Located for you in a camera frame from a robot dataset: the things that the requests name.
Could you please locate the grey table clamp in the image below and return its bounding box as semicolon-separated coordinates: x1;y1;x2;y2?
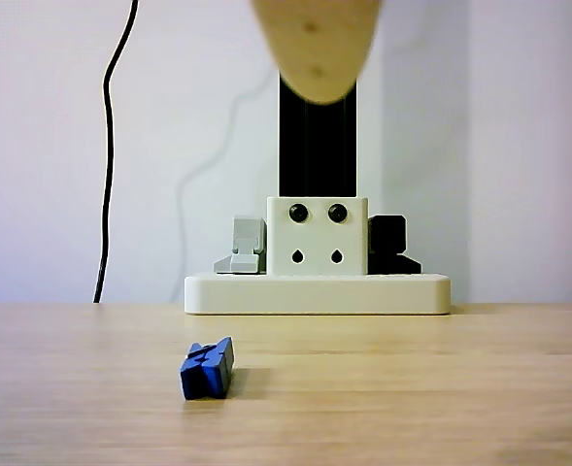
213;215;268;275

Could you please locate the white hanging cable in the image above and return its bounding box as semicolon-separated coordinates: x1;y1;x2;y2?
171;62;280;305

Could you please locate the black table clamp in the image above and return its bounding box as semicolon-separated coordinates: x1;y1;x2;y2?
366;213;422;276

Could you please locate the black hanging cable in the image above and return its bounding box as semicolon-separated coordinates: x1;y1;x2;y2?
92;0;140;304

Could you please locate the blue peg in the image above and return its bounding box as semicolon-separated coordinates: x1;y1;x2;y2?
178;336;236;402

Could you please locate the white perforated stand base plate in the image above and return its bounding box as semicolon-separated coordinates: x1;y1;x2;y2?
184;272;453;316

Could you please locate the white post bracket block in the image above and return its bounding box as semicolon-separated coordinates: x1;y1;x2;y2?
265;195;369;277

